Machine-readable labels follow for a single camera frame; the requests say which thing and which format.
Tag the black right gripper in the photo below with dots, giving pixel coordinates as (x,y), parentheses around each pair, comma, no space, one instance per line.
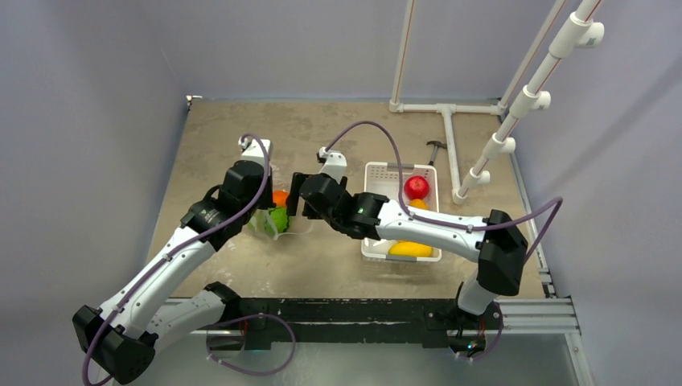
(297,193)

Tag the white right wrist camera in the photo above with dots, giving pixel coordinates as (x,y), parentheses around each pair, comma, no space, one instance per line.
(334,163)

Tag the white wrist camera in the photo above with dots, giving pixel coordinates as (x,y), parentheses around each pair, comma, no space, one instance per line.
(255,151)
(334,163)

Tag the black hammer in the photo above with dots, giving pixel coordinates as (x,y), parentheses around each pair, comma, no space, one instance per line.
(436,146)

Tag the red apple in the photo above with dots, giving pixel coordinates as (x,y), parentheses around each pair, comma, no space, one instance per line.
(416,187)

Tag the green lime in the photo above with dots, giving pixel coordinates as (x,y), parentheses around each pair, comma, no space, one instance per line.
(259,222)

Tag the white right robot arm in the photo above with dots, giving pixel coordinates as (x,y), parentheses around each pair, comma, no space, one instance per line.
(492,242)

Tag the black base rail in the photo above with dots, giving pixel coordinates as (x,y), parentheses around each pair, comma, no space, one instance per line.
(431,323)

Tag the clear zip top bag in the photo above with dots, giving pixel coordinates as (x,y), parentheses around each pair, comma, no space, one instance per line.
(298,225)

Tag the green ridged squash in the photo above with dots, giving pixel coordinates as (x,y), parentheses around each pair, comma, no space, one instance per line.
(279,221)

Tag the orange fruit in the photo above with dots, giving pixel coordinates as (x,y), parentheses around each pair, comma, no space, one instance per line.
(280,198)

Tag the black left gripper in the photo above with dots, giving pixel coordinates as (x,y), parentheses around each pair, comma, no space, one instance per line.
(268,200)

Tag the white pvc pipe frame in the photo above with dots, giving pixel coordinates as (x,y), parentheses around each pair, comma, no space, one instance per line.
(524,94)

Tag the yellow mango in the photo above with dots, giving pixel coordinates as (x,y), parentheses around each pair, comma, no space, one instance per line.
(410,249)

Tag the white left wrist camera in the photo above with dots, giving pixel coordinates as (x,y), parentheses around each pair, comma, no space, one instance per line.
(255,151)

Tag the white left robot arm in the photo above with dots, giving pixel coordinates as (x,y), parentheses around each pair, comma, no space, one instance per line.
(124,333)

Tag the small orange pepper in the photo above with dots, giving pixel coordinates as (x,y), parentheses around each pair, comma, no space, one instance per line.
(419,203)

